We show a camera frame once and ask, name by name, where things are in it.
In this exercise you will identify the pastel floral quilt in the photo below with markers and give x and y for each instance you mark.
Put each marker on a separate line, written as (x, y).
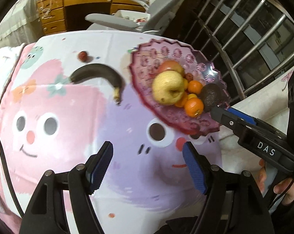
(1, 78)

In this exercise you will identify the wrinkled orange tangerine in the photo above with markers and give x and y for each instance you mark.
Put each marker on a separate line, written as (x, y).
(193, 106)

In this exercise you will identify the sheer curtain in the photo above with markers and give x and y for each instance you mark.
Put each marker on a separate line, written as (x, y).
(18, 24)

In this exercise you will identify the small orange kumquat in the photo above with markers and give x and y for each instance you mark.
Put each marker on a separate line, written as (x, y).
(192, 96)
(182, 101)
(186, 84)

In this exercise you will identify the person's right forearm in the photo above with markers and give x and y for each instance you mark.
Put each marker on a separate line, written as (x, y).
(290, 217)

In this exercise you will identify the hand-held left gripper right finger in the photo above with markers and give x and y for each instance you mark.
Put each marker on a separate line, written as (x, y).
(194, 168)

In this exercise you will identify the white floral bedding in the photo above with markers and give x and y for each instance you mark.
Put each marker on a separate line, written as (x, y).
(263, 95)

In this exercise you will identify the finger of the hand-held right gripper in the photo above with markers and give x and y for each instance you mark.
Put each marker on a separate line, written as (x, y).
(224, 117)
(242, 116)

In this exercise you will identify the dark overripe banana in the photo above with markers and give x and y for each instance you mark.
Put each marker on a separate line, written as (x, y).
(98, 69)

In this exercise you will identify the purple glass fruit plate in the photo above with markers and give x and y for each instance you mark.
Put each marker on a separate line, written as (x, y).
(149, 61)

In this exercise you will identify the person's right hand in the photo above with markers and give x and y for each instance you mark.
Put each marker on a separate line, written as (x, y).
(287, 190)

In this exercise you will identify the dark avocado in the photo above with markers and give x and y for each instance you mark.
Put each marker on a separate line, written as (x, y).
(211, 96)

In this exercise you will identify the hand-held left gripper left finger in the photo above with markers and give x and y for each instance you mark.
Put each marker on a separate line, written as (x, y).
(102, 168)

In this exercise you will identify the metal window grille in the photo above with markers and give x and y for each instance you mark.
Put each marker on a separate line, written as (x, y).
(234, 29)

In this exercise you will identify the yellow speckled pear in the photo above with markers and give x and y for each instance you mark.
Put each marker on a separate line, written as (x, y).
(166, 87)

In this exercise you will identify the red apple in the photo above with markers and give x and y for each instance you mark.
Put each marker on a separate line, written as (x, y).
(170, 65)

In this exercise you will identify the grey office chair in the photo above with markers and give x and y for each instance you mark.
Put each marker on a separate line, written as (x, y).
(161, 4)

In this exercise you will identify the cartoon printed pink blanket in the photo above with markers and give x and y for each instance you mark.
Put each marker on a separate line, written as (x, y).
(64, 97)

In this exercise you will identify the smooth orange tangerine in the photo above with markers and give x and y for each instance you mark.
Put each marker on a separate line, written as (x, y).
(195, 87)

